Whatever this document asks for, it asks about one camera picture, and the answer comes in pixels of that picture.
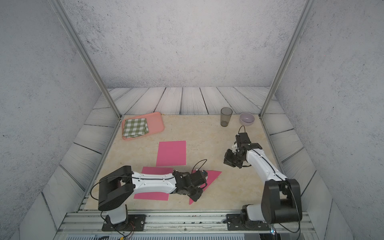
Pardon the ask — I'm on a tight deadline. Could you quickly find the front aluminium rail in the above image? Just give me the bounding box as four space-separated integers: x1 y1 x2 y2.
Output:
57 210 316 236

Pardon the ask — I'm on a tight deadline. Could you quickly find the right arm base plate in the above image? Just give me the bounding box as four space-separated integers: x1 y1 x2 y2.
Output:
223 214 270 231

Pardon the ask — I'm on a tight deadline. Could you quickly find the lilac bowl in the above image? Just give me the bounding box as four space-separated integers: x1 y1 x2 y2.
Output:
239 113 255 126

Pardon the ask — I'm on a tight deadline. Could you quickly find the pink square paper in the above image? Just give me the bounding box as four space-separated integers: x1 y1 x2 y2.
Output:
200 171 222 191

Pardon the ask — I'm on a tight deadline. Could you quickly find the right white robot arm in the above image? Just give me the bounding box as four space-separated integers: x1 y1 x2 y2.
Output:
224 133 303 225

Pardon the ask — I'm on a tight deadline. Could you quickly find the pink plastic tray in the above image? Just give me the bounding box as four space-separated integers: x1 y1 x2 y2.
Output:
122 112 165 140

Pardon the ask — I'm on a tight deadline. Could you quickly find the grey translucent cup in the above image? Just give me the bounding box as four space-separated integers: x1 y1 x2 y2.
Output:
220 107 233 127

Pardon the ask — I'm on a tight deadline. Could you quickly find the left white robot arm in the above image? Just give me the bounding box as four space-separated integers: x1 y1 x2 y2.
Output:
98 166 209 225

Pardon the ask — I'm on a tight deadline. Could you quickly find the right aluminium frame post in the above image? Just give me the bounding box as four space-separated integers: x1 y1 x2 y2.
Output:
259 0 316 119

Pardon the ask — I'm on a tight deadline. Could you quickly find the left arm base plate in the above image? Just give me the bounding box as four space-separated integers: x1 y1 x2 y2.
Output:
102 215 146 232

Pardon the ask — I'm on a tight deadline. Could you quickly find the green checkered cloth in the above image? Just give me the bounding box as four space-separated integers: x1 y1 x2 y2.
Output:
123 118 149 138

